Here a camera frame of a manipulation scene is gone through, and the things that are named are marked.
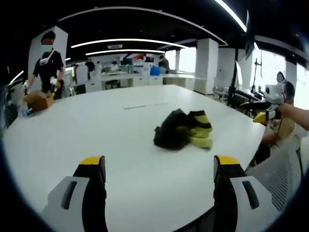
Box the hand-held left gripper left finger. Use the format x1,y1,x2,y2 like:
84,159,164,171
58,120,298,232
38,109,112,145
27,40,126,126
40,155,109,232

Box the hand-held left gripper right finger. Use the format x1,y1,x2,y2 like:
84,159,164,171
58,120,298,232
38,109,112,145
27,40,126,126
213,155,288,232

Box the black and yellow garment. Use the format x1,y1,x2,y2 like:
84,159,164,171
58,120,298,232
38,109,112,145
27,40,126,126
153,108,214,152

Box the person's right hand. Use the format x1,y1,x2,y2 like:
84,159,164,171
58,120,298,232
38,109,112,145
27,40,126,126
277,103,290,119

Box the black stand with monitor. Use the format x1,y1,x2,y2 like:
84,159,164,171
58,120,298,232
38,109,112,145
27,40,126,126
226,9,255,107

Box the white mesh chair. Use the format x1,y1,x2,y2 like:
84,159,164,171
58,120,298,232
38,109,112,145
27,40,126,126
245,136,305,213

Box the long ceiling light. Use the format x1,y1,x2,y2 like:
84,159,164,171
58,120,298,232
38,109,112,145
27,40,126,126
70,38,186,49
213,0,248,32

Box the white counter cabinets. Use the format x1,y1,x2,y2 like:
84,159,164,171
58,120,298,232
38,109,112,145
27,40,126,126
72,72,196,94

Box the thin orange cable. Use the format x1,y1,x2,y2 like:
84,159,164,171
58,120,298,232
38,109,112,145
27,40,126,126
275,117,282,148

